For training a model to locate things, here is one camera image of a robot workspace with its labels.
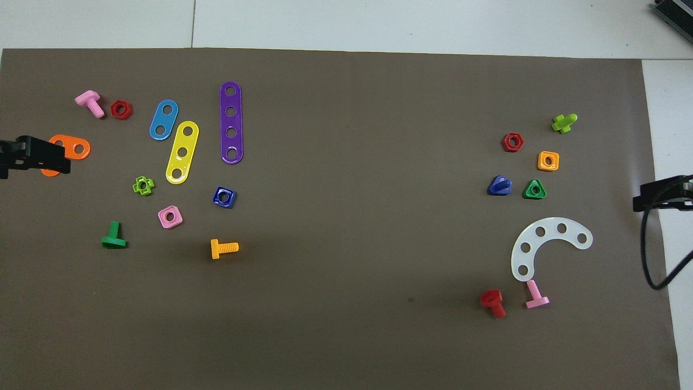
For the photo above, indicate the blue two-hole plastic strip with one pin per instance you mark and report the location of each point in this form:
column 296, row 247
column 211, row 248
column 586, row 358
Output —
column 163, row 120

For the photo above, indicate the light green cross-head screw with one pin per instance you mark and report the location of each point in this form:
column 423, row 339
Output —
column 563, row 124

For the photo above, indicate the red hexagonal plastic nut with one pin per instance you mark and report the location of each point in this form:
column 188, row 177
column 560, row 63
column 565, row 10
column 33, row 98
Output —
column 113, row 110
column 506, row 143

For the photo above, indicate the orange plastic screw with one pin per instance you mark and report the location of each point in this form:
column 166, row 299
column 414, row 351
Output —
column 224, row 248

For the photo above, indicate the white curved five-hole plate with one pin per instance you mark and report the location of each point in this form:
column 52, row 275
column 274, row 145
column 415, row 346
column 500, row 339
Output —
column 551, row 227

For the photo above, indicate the purple four-hole plastic strip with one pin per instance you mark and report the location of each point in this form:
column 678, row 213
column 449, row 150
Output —
column 230, row 122

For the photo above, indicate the pink square plastic nut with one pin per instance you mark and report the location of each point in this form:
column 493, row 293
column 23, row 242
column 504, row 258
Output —
column 162, row 219

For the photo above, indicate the orange heart-shaped plastic plate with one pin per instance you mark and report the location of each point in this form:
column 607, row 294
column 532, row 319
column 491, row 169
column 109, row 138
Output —
column 69, row 145

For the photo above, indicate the blue plastic screw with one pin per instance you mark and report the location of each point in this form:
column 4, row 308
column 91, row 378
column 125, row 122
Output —
column 498, row 187

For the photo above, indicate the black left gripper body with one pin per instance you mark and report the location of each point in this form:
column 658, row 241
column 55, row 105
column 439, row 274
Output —
column 7, row 154

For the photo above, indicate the green triangular plastic nut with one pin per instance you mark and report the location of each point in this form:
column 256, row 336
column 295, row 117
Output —
column 528, row 194

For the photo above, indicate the pink plastic screw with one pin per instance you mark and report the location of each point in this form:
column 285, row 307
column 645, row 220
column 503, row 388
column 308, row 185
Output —
column 536, row 300
column 93, row 104

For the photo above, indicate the red plastic screw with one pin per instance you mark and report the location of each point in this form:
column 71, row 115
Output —
column 491, row 299

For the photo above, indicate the yellow three-hole plastic strip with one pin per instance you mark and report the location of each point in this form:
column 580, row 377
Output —
column 185, row 142

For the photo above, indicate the blue square plastic nut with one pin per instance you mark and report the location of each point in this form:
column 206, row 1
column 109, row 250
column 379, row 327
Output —
column 216, row 200

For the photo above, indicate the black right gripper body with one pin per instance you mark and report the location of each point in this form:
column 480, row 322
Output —
column 688, row 192

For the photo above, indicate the grey black electronic device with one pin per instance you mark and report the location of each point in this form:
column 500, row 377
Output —
column 677, row 13

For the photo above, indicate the light green cross nut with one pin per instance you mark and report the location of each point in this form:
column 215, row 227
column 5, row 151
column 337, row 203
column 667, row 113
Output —
column 135, row 187

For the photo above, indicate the brown table mat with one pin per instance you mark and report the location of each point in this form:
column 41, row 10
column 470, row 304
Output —
column 352, row 244

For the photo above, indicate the dark green plastic screw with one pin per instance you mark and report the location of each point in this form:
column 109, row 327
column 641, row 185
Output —
column 113, row 241

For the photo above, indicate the orange square plastic nut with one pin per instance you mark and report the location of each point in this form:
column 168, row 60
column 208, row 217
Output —
column 541, row 162

